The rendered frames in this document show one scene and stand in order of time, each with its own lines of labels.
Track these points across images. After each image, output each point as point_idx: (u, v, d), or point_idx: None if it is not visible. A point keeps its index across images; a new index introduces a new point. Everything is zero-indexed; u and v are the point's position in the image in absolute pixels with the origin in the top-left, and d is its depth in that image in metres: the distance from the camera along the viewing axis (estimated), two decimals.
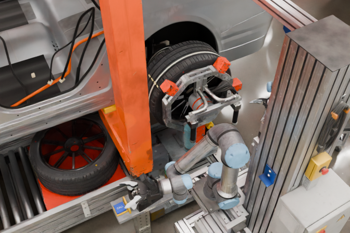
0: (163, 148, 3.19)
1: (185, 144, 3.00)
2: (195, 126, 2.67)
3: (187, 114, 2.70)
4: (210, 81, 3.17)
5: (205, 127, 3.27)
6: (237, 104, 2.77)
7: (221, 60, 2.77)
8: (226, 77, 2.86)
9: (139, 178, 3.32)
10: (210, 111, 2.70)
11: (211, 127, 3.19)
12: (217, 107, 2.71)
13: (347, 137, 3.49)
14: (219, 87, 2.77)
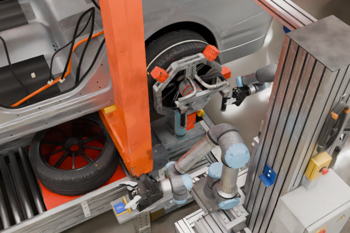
0: (163, 148, 3.19)
1: (176, 130, 3.09)
2: (184, 111, 2.76)
3: (177, 100, 2.79)
4: (200, 70, 3.26)
5: (196, 115, 3.35)
6: (226, 90, 2.85)
7: (209, 48, 2.85)
8: (215, 65, 2.95)
9: (139, 178, 3.32)
10: (199, 97, 2.79)
11: (201, 115, 3.28)
12: (205, 93, 2.80)
13: (347, 137, 3.49)
14: (208, 74, 2.86)
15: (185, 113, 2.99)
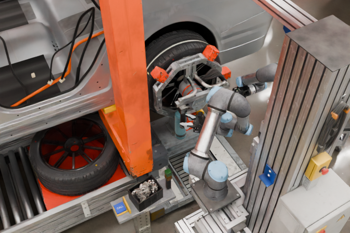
0: (163, 148, 3.19)
1: (176, 130, 3.09)
2: (184, 111, 2.76)
3: (177, 100, 2.79)
4: (200, 70, 3.26)
5: (196, 115, 3.35)
6: None
7: (209, 48, 2.85)
8: (215, 65, 2.95)
9: (139, 178, 3.32)
10: (199, 97, 2.79)
11: None
12: (205, 93, 2.80)
13: (347, 137, 3.49)
14: (208, 74, 2.86)
15: (185, 113, 2.99)
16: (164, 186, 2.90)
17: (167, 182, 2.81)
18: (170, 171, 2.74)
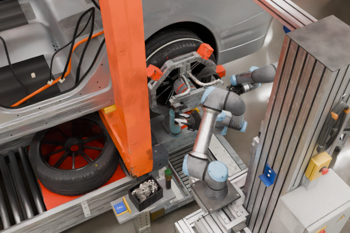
0: (163, 148, 3.19)
1: (171, 128, 3.10)
2: (178, 109, 2.77)
3: (171, 98, 2.80)
4: (195, 68, 3.27)
5: (191, 113, 3.37)
6: (220, 89, 2.87)
7: (203, 46, 2.87)
8: (210, 63, 2.96)
9: (139, 178, 3.32)
10: (193, 95, 2.80)
11: None
12: (200, 91, 2.81)
13: (347, 137, 3.49)
14: (202, 73, 2.87)
15: (180, 111, 3.00)
16: (164, 186, 2.90)
17: (167, 182, 2.81)
18: (170, 171, 2.74)
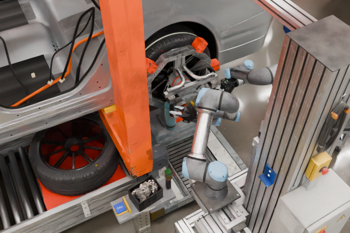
0: (163, 148, 3.19)
1: (166, 121, 3.15)
2: (173, 101, 2.82)
3: (166, 91, 2.85)
4: (190, 63, 3.32)
5: None
6: (214, 81, 2.92)
7: (198, 40, 2.92)
8: (204, 56, 3.01)
9: (139, 178, 3.32)
10: (187, 88, 2.85)
11: None
12: (194, 83, 2.86)
13: (347, 137, 3.49)
14: (197, 66, 2.92)
15: (175, 104, 3.05)
16: (164, 186, 2.90)
17: (167, 182, 2.81)
18: (170, 171, 2.74)
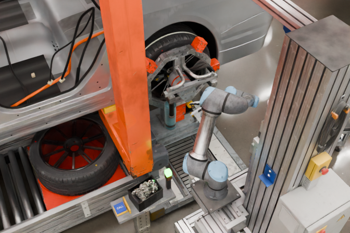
0: (163, 148, 3.19)
1: (165, 120, 3.16)
2: (172, 101, 2.83)
3: (165, 90, 2.86)
4: (190, 62, 3.32)
5: (186, 106, 3.42)
6: (214, 81, 2.92)
7: (198, 39, 2.92)
8: (204, 56, 3.02)
9: (139, 178, 3.32)
10: (187, 87, 2.85)
11: (191, 106, 3.34)
12: (194, 83, 2.86)
13: (347, 137, 3.49)
14: (196, 65, 2.92)
15: (174, 103, 3.06)
16: (164, 186, 2.90)
17: (167, 182, 2.81)
18: (170, 171, 2.74)
